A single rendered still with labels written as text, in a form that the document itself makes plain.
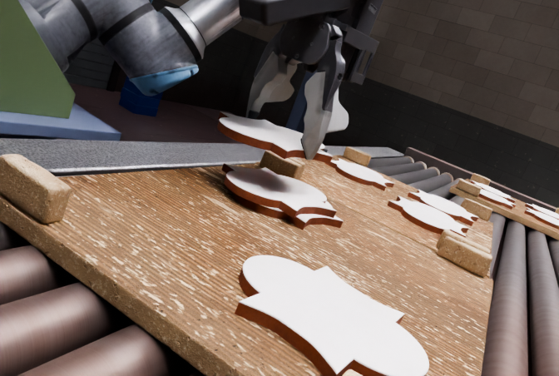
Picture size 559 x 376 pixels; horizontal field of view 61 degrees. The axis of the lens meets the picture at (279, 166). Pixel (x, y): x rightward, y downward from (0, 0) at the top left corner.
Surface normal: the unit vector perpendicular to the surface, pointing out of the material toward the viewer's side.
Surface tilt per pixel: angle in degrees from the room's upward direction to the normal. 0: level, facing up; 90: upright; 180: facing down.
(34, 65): 90
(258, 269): 0
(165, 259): 0
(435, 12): 90
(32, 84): 90
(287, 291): 0
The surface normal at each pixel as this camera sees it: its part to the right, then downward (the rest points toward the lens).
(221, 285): 0.35, -0.91
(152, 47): 0.31, 0.11
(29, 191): -0.41, 0.04
